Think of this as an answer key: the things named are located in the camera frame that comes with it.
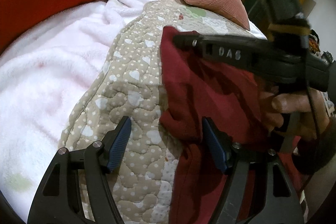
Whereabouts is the dark red garment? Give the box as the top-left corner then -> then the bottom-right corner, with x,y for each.
160,26 -> 302,223

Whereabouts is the white shelving unit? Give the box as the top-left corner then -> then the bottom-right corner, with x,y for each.
309,29 -> 335,118

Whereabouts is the heart patterned quilt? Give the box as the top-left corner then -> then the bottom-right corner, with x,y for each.
59,0 -> 249,223

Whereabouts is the white fluffy blanket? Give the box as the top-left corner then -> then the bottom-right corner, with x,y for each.
1,0 -> 156,221

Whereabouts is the person's right hand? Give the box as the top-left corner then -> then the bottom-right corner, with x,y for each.
258,86 -> 332,141

